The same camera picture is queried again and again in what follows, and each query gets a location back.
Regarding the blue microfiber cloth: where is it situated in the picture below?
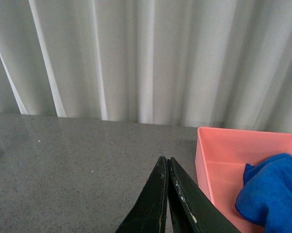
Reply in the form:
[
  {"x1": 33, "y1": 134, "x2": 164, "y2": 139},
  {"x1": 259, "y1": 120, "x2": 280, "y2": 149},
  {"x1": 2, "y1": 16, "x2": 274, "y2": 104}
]
[{"x1": 235, "y1": 153, "x2": 292, "y2": 233}]

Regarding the white curtain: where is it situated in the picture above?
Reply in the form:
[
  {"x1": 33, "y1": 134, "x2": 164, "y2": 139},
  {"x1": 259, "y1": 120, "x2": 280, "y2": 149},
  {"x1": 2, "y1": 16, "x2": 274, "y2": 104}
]
[{"x1": 0, "y1": 0, "x2": 292, "y2": 133}]

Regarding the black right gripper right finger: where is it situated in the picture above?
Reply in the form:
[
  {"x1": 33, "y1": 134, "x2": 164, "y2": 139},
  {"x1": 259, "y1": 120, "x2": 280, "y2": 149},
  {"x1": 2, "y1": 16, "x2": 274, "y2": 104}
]
[{"x1": 168, "y1": 157, "x2": 239, "y2": 233}]

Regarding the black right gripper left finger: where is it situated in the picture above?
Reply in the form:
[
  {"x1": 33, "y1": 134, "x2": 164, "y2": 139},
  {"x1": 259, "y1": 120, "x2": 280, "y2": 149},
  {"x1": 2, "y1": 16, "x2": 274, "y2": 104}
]
[{"x1": 116, "y1": 156, "x2": 169, "y2": 233}]

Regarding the pink plastic bin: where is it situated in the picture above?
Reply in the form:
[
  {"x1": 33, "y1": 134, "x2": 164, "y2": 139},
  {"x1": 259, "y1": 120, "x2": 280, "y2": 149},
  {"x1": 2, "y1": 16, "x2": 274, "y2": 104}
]
[{"x1": 195, "y1": 127, "x2": 292, "y2": 233}]

